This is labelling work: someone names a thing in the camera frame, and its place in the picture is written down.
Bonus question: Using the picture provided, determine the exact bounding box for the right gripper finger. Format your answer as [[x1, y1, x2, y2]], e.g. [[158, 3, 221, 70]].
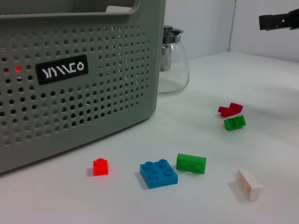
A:
[[258, 8, 299, 31]]

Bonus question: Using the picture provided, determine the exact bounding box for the green stepped toy brick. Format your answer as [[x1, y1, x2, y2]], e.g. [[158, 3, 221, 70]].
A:
[[176, 153, 207, 175]]

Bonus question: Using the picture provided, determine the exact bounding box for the small red sloped brick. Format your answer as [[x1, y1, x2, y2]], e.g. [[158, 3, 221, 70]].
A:
[[93, 158, 109, 176]]

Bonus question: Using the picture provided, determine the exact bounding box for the grey-green perforated storage bin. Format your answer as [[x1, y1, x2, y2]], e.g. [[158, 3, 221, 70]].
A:
[[0, 0, 167, 175]]

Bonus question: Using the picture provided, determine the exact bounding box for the long dark red brick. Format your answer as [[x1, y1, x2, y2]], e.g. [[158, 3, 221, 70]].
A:
[[218, 102, 243, 117]]

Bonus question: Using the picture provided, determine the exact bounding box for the green rectangular toy brick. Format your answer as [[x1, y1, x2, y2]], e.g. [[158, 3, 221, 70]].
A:
[[223, 115, 247, 132]]

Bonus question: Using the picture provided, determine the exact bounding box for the clear glass teapot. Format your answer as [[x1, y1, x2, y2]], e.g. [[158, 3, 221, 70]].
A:
[[157, 24, 190, 94]]

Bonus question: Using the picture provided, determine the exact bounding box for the clear white toy brick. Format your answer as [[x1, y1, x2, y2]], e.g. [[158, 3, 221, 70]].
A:
[[237, 168, 263, 202]]

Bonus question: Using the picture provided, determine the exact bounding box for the blue flat toy brick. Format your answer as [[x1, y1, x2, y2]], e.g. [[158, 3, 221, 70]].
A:
[[139, 159, 179, 189]]

